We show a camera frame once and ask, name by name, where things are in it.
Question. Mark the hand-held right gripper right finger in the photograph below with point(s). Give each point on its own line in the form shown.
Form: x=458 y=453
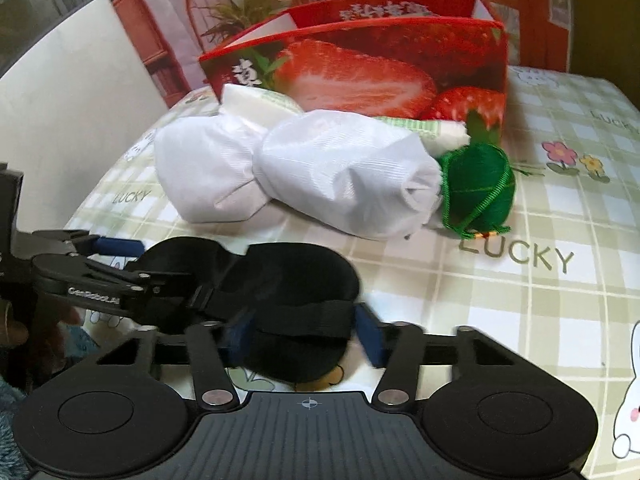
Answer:
x=370 y=340

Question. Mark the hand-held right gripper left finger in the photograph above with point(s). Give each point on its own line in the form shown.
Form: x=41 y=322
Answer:
x=240 y=340

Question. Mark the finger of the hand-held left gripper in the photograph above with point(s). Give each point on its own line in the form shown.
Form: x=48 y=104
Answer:
x=120 y=247
x=125 y=276

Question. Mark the black eye mask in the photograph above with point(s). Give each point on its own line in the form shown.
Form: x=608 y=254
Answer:
x=280 y=270

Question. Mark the white cloth pouch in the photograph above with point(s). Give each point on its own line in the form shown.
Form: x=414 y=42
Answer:
x=200 y=170

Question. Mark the green yarn ball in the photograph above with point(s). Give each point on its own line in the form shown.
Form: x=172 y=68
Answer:
x=480 y=185

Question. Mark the white green tissue packet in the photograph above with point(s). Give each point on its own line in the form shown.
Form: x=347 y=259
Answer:
x=445 y=135
x=260 y=102

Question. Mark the red strawberry print box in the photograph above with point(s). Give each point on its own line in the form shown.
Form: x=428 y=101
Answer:
x=360 y=70

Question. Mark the green checked tablecloth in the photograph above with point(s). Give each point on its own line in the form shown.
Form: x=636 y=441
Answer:
x=550 y=220

